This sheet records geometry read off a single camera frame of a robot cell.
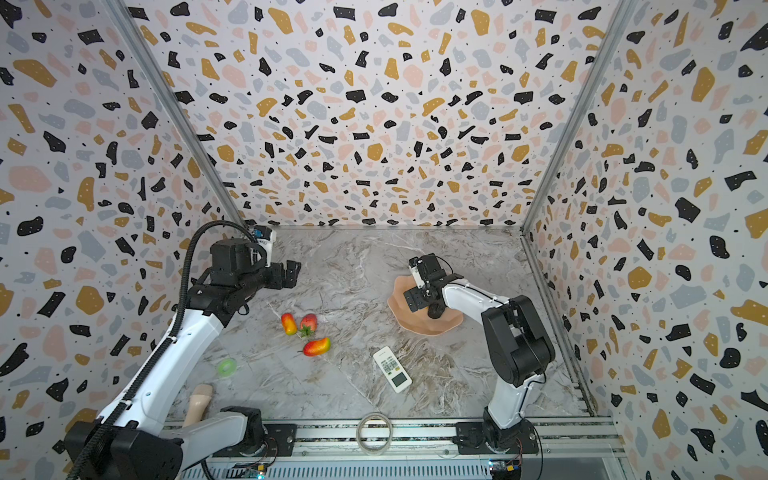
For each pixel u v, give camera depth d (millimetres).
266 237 672
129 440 365
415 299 876
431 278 756
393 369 842
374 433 772
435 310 942
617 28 731
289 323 922
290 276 713
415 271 893
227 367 856
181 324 472
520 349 487
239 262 576
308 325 900
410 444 742
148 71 775
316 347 876
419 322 937
